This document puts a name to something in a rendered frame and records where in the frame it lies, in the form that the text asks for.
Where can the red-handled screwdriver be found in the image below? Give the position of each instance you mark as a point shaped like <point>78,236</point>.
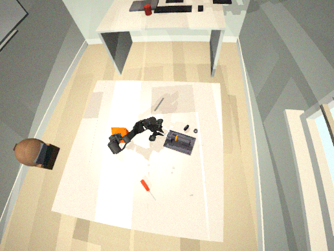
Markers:
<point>146,187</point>

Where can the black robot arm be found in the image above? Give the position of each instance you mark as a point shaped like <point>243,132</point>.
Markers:
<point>136,129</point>

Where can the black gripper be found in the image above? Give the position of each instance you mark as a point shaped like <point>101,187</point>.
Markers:
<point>155,133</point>

